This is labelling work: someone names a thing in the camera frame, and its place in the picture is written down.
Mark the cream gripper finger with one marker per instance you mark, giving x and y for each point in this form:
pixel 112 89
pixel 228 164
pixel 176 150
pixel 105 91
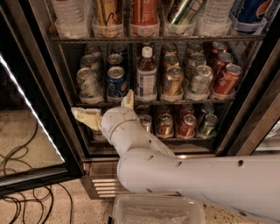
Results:
pixel 128 100
pixel 91 117

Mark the blue pepsi can front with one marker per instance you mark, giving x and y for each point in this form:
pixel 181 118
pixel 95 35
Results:
pixel 117 82

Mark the blue pepsi can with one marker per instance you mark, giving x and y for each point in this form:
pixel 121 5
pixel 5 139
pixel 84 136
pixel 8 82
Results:
pixel 119 49
pixel 117 82
pixel 114 60

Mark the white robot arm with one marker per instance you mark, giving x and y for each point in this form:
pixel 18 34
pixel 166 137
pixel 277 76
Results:
pixel 247 184

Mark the silver can bottom shelf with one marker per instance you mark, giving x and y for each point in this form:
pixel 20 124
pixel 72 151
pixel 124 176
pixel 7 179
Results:
pixel 146 122

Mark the green white can front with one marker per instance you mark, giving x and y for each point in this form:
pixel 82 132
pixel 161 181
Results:
pixel 88 83

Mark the green white can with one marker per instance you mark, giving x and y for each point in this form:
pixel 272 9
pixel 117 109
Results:
pixel 88 83
pixel 91 61
pixel 93 49

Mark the iced tea bottle middle shelf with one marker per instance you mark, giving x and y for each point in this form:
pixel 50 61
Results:
pixel 146 73

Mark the gold can bottom shelf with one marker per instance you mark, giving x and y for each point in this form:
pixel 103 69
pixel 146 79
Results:
pixel 165 125

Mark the blue pepsi can back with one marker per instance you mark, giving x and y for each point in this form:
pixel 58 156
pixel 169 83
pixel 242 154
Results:
pixel 119 49

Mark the gold can front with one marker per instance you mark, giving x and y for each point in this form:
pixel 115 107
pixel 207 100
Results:
pixel 172 80

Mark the open glass fridge door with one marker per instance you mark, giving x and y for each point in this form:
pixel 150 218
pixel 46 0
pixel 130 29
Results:
pixel 39 146

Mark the green white can back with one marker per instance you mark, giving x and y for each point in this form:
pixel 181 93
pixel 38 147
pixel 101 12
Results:
pixel 93 49

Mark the red can bottom shelf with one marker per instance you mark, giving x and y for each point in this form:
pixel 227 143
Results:
pixel 187 126

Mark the gold can back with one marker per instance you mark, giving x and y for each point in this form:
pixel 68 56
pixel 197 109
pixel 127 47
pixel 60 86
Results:
pixel 169 48

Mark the silver green can front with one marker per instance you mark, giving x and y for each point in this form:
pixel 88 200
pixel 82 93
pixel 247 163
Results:
pixel 201 80

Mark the silver green can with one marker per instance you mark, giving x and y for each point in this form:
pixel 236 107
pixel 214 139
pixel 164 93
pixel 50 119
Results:
pixel 196 59
pixel 193 48
pixel 201 80

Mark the stainless steel fridge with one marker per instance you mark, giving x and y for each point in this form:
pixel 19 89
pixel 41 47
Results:
pixel 98 158

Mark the silver green can back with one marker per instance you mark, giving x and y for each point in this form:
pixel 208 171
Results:
pixel 193 48

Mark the green can bottom shelf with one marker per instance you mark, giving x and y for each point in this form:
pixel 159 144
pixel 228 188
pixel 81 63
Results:
pixel 207 127

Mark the gold tall can top shelf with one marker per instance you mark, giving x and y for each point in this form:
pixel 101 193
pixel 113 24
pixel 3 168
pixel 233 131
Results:
pixel 108 18

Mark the red can front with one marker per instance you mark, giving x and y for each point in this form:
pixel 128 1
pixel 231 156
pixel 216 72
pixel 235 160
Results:
pixel 227 79

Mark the red can back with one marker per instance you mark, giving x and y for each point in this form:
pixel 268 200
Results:
pixel 214 49

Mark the green tall can top shelf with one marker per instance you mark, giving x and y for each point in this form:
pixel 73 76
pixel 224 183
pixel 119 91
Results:
pixel 182 14

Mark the blue pepsi bottle top shelf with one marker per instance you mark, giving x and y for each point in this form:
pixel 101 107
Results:
pixel 249 15

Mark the clear plastic bin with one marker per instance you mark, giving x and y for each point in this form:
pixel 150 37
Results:
pixel 156 209

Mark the clear water bottle top left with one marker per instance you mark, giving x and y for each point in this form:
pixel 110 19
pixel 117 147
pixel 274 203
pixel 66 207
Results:
pixel 72 18

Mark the clear water bottle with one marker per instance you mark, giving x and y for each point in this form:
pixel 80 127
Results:
pixel 214 20
pixel 72 18

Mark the clear water bottle top right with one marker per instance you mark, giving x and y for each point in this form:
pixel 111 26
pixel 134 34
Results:
pixel 214 20

